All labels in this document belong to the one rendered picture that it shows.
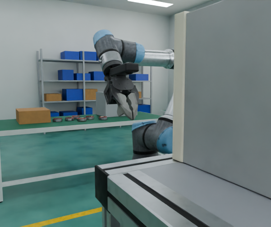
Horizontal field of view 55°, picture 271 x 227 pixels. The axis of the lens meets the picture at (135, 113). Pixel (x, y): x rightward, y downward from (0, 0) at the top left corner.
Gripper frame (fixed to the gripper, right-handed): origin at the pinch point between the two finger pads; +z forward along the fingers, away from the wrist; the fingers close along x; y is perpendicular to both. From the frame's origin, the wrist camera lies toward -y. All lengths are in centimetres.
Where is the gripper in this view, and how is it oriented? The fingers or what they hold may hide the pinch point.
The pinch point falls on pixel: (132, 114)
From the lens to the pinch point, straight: 78.3
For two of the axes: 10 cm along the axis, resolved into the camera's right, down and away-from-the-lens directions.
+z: 3.0, 8.4, -4.5
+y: -3.8, 5.3, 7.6
